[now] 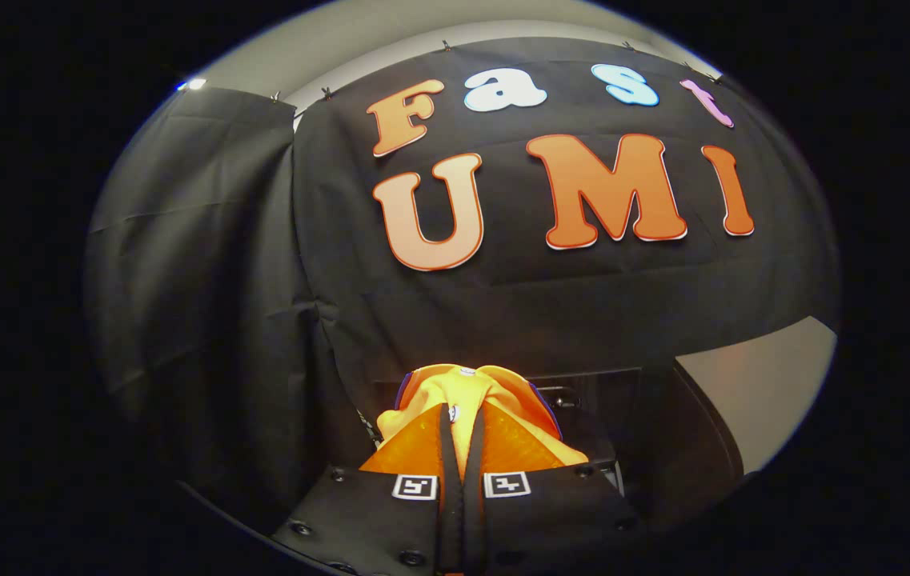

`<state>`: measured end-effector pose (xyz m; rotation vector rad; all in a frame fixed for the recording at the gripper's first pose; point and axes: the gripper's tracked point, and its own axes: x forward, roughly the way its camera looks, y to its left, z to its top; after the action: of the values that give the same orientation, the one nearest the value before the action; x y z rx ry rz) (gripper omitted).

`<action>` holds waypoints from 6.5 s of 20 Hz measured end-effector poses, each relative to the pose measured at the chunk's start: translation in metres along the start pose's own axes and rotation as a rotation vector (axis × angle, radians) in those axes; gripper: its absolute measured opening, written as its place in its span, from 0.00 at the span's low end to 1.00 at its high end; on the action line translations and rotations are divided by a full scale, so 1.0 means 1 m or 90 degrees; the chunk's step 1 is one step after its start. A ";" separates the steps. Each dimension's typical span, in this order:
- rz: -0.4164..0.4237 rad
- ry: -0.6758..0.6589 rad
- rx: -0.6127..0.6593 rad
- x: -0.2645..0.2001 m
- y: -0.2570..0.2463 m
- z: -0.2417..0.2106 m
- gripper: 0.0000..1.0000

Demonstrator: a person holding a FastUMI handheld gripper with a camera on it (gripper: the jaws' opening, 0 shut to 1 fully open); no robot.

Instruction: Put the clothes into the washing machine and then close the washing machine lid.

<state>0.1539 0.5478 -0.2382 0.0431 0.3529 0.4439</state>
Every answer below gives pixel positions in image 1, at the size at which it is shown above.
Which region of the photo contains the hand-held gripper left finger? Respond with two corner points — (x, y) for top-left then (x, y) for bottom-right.
(271, 402), (463, 576)

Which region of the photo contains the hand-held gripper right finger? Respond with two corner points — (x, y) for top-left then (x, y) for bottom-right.
(463, 402), (641, 576)

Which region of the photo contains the yellow polo shirt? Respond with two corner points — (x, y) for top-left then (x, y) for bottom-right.
(377, 364), (590, 481)

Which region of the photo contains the black backdrop cloth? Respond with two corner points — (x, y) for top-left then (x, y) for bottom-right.
(86, 36), (841, 529)

